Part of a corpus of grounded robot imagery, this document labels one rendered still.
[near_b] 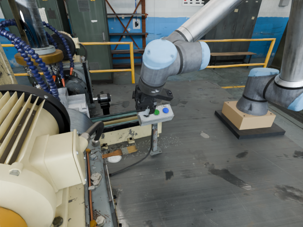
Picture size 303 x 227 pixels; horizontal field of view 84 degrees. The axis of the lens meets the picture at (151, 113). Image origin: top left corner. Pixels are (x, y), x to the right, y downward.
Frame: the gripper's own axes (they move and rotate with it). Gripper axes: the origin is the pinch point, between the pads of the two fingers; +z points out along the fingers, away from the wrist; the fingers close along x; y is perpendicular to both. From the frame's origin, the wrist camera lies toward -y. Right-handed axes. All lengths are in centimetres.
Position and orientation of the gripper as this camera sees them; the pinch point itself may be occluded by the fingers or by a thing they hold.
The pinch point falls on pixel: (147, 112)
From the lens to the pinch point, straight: 78.5
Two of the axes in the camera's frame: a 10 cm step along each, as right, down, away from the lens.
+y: -9.4, 1.8, -3.0
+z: -1.8, 4.8, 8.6
